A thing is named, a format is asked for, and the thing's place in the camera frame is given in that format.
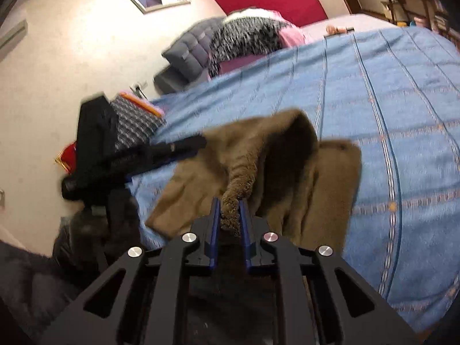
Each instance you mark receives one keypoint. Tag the lilac bed sheet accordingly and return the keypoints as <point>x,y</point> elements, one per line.
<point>359,21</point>

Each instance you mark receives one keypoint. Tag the blue checked blanket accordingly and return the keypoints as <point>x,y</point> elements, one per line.
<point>359,97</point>

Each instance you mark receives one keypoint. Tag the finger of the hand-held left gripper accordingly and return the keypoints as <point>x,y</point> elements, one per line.
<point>169,152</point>

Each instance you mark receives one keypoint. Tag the leopard print blanket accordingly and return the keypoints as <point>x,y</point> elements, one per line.
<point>244,32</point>

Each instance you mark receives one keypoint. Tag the brown fleece pants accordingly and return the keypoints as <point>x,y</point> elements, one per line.
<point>287,172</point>

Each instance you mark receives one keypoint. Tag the dark plaid pillow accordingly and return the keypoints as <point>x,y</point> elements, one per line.
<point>133,122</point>

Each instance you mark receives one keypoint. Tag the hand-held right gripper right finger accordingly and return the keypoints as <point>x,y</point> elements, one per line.
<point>246,240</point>

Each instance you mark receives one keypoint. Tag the white wall socket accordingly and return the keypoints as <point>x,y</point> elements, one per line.
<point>139,86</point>

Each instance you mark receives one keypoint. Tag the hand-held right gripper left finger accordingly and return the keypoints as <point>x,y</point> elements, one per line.
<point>215,237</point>

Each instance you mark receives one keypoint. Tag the pink quilt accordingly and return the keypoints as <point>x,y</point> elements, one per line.
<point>291,36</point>

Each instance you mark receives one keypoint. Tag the pink round hairbrush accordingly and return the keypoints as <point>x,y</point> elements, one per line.
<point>332,30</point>

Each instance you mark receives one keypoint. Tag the grey padded headboard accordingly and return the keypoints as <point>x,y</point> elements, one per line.
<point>187,46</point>

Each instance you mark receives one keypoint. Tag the red cloth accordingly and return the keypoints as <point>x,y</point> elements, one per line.
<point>68,158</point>

